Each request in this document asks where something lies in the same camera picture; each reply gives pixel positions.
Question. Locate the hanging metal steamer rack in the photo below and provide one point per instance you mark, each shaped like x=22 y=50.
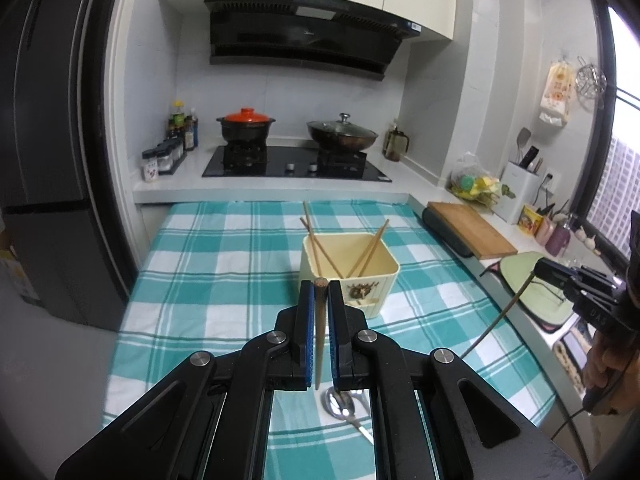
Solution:
x=591 y=82

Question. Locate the wok with glass lid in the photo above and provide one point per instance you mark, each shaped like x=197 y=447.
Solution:
x=342 y=135

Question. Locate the window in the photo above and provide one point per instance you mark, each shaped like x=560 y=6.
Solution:
x=622 y=160

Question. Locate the black pot with red lid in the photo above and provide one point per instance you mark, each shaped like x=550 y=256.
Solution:
x=245 y=125

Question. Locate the pink cup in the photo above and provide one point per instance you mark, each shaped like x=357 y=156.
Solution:
x=542 y=232

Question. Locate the garlic bulbs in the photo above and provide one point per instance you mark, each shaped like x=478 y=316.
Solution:
x=586 y=240

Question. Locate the row of spice jars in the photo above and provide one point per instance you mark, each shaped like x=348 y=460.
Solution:
x=162 y=160

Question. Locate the hanging printed bag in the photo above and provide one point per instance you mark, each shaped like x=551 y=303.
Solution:
x=556 y=92

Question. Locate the plastic bag of sponges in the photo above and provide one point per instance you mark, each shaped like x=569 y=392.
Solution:
x=475 y=182

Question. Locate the grey spatula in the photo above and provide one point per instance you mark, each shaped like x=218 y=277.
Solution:
x=523 y=137

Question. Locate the yellow cap oil bottle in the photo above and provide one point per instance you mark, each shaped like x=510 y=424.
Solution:
x=176 y=120

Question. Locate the metal spoon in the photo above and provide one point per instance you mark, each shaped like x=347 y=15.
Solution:
x=340 y=404

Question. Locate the black door frame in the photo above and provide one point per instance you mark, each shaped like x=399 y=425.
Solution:
x=112 y=135

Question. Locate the dark grey refrigerator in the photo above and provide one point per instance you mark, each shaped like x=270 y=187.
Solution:
x=40 y=135

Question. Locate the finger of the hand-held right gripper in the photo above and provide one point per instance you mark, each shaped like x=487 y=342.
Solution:
x=595 y=301
x=570 y=274

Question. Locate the teal checked tablecloth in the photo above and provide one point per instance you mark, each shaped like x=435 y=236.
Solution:
x=210 y=280

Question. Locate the brown water jug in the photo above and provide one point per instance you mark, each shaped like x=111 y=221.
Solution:
x=395 y=144

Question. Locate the wooden cutting board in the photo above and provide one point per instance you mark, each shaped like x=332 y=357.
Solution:
x=472 y=230

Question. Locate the black glass gas stove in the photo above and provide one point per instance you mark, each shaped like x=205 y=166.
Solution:
x=295 y=162

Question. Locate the yellow printed can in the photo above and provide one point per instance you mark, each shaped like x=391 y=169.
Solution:
x=529 y=221

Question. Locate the white knife holder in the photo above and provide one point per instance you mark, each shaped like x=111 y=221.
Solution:
x=520 y=192

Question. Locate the person's right hand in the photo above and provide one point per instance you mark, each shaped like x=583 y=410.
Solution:
x=602 y=365

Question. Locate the cream plastic utensil holder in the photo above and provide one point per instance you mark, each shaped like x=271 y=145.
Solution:
x=372 y=285

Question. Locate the cardboard box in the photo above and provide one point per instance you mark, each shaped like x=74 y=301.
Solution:
x=12 y=265

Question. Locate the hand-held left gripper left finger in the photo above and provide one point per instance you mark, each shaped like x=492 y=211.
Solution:
x=306 y=340

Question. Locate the black range hood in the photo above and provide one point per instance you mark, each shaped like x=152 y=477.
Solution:
x=300 y=35

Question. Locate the purple cup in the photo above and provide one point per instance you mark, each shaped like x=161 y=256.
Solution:
x=557 y=241

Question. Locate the white wall outlet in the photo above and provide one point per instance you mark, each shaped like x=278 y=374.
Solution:
x=551 y=182

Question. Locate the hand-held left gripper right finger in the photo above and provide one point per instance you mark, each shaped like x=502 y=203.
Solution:
x=336 y=340

